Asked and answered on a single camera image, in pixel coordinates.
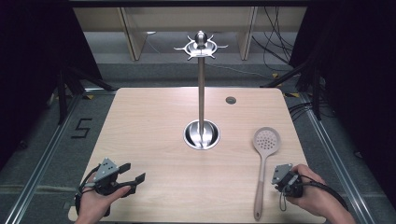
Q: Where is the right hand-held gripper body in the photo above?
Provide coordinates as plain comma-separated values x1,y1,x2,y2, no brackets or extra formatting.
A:
271,163,304,199

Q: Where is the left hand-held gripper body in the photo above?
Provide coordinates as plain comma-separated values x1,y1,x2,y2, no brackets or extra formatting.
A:
92,157,136,198

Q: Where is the person's right hand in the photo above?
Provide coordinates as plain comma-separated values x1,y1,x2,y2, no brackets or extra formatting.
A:
285,163,341,219

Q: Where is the person's left hand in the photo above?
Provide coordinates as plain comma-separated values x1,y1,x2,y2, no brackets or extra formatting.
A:
74,183,133,224

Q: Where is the beige slotted spoon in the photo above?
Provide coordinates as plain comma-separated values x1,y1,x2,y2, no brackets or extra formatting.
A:
252,126,282,222

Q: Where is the black tripod stand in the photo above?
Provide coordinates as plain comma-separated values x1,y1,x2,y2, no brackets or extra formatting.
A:
260,57,325,121
55,64,117,126

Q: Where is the metal utensil stand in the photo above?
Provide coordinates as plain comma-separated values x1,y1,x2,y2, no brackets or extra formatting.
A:
173,30,229,151

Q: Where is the black curtain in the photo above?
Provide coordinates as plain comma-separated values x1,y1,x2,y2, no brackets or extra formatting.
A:
289,0,396,200
0,0,104,171

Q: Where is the grey cord loop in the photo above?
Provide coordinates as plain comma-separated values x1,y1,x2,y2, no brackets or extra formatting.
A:
278,189,290,213

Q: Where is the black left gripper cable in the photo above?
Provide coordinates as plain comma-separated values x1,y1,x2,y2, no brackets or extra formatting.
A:
74,165,102,217

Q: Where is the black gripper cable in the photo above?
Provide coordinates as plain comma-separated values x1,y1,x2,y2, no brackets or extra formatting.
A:
74,165,102,217
298,175,349,213

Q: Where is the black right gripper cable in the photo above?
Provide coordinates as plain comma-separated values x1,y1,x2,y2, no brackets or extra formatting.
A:
298,175,349,213

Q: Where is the aluminium floor rail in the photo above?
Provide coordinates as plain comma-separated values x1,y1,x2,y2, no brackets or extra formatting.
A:
2,91,92,224
298,92,375,224

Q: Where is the light wooden desk frame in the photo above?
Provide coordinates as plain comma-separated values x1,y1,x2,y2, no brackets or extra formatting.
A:
72,6,308,63

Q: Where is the bundle of black cables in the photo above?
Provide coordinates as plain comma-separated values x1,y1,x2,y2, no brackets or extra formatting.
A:
250,6,297,73

